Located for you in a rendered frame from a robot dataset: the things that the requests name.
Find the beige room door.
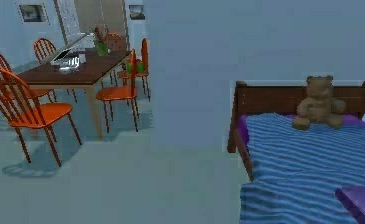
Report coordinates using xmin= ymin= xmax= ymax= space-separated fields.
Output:
xmin=73 ymin=0 xmax=128 ymax=38

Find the purple pillow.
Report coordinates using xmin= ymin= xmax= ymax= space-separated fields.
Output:
xmin=334 ymin=185 xmax=365 ymax=224

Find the orange wooden chair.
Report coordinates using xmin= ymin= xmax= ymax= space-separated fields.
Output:
xmin=117 ymin=37 xmax=151 ymax=103
xmin=95 ymin=48 xmax=140 ymax=134
xmin=33 ymin=37 xmax=78 ymax=104
xmin=0 ymin=49 xmax=58 ymax=104
xmin=0 ymin=68 xmax=83 ymax=168
xmin=104 ymin=32 xmax=127 ymax=87

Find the wooden bed with blue blanket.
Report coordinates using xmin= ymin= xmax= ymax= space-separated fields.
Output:
xmin=227 ymin=80 xmax=365 ymax=224

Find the framed wall picture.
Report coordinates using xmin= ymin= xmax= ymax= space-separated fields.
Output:
xmin=128 ymin=4 xmax=146 ymax=21
xmin=17 ymin=2 xmax=50 ymax=25

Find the silver open laptop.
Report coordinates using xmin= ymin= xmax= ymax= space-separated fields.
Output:
xmin=49 ymin=46 xmax=82 ymax=72

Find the dark brown dining table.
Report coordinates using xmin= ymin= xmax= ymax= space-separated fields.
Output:
xmin=17 ymin=47 xmax=133 ymax=141

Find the house plant in green pot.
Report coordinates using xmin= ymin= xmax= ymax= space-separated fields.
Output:
xmin=92 ymin=23 xmax=110 ymax=57

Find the brown teddy bear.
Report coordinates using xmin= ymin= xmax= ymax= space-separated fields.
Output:
xmin=291 ymin=74 xmax=347 ymax=131

